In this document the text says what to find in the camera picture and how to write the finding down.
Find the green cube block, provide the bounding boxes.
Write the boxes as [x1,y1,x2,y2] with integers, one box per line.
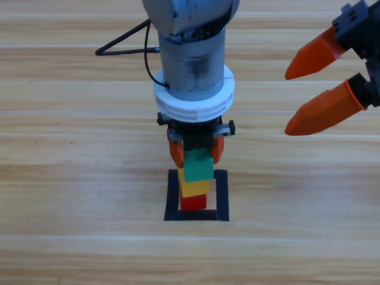
[183,148,215,182]

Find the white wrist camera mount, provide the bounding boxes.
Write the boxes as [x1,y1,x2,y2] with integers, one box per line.
[153,65,236,122]

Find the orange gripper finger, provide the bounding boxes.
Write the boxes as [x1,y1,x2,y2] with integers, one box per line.
[284,25,349,81]
[284,72,374,137]
[169,139,186,169]
[210,136,226,164]

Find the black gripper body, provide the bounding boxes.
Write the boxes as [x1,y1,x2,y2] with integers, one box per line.
[156,111,237,151]
[331,0,380,107]

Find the black camera cable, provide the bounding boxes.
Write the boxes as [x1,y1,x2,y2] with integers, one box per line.
[94,18,170,90]

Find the yellow cube block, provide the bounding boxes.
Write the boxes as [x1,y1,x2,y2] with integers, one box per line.
[177,167,211,198]

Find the black tape square outline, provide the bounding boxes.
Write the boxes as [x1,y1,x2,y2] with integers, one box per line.
[163,169,230,223]

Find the red cube block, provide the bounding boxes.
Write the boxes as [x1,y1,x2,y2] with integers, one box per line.
[180,192,208,211]

